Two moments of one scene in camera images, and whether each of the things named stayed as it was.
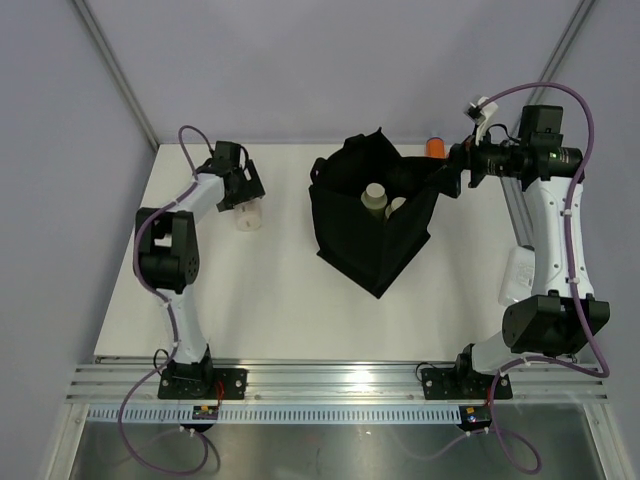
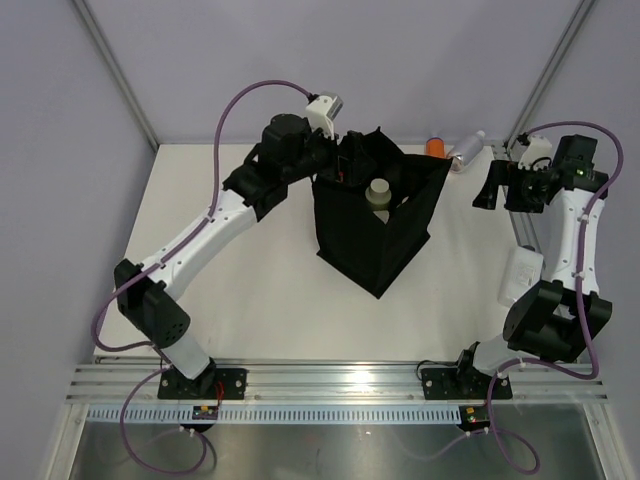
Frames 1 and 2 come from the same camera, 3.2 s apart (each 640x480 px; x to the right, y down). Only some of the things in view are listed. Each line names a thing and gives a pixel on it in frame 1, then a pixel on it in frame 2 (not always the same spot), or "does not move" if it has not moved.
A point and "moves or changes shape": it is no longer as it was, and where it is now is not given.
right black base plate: [451, 384] does not move
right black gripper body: [490, 159] to [532, 200]
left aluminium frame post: [118, 72] does not move
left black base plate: [217, 384] does not move
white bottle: [518, 275] does not move
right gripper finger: [459, 155] to [507, 173]
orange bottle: [435, 147] does not move
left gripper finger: [251, 186] to [354, 145]
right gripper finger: [446, 180] to [486, 197]
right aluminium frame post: [561, 52] does not move
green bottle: [374, 199] moves or changes shape
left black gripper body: [237, 173] to [319, 153]
